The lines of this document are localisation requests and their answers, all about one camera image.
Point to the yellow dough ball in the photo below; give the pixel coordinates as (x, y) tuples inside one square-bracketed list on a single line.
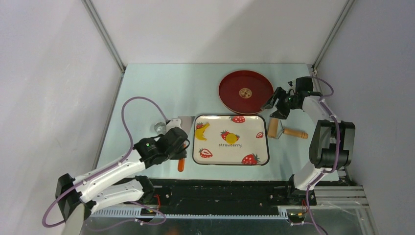
[(231, 138)]

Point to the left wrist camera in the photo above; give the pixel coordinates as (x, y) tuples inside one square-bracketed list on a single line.
[(173, 123)]

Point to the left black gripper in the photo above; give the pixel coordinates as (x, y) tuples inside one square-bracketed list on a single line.
[(181, 154)]

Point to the round red lacquer tray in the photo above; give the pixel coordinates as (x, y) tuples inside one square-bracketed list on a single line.
[(245, 92)]

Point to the yellow dough scrap strip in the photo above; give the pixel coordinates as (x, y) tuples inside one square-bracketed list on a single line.
[(199, 132)]

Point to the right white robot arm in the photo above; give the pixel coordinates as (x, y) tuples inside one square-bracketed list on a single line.
[(331, 145)]

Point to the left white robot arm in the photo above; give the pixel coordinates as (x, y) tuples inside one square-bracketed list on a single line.
[(119, 182)]

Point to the white strawberry print tray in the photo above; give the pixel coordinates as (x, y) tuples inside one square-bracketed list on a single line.
[(250, 149)]

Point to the orange handled metal scraper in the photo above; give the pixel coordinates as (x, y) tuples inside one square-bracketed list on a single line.
[(186, 124)]

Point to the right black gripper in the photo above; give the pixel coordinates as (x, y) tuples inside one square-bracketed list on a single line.
[(270, 104)]

